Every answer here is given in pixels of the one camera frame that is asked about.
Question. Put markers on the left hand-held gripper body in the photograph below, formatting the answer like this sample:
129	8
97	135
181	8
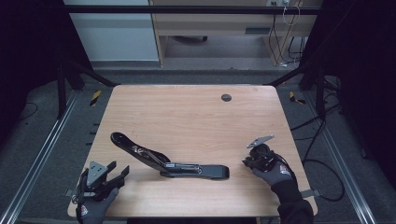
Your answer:
93	183

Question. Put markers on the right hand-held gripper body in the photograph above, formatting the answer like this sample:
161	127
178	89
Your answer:
263	155

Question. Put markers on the black stapler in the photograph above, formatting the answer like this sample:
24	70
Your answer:
174	165

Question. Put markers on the person's right hand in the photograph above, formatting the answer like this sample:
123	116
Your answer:
274	175

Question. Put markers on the person's left hand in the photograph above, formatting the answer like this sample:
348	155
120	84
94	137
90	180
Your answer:
95	208

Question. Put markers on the grey tape tab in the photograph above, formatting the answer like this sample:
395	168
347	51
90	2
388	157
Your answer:
311	193
70	192

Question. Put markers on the dark round table grommet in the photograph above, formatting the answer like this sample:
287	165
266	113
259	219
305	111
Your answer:
226	97

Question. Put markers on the yellow black tape strip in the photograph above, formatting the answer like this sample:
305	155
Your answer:
95	97
295	98

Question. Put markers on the white cabinet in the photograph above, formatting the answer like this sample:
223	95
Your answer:
115	34

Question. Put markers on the light wooden desk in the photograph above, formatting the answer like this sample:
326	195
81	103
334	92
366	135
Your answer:
218	25

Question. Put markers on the aluminium floor rail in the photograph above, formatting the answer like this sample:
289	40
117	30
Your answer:
342	168
40	152

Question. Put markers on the black frame strut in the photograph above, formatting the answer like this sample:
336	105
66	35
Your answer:
81	73
311	74

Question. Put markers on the black horizontal frame bar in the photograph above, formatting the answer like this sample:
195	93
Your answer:
186	9

